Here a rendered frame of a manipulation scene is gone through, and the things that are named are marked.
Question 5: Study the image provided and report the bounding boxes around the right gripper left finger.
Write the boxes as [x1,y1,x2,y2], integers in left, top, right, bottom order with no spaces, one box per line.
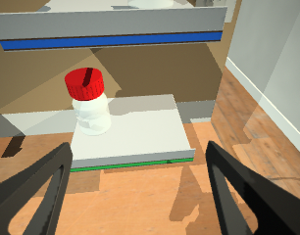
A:
[0,142,73,235]

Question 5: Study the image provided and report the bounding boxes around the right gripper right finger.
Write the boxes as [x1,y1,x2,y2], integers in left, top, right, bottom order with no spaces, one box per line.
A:
[205,141,300,235]

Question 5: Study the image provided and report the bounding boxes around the clear bottle with yellow cap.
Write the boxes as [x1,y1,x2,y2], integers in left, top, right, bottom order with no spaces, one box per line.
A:
[127,0,174,9]

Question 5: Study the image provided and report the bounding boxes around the white bottle with red cap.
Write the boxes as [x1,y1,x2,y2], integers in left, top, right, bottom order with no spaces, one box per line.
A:
[65,68,111,136]

